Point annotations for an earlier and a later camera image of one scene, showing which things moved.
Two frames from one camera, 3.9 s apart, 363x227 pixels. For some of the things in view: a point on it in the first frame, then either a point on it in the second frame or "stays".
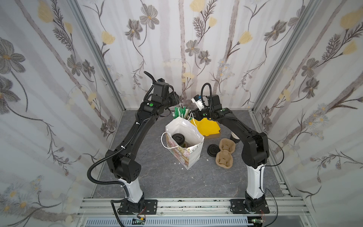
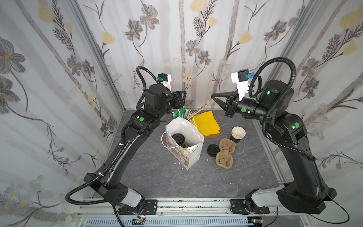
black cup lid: x=179 y=138 stays
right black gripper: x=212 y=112 to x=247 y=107
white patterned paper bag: x=184 y=140 stays
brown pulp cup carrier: x=224 y=158 stays
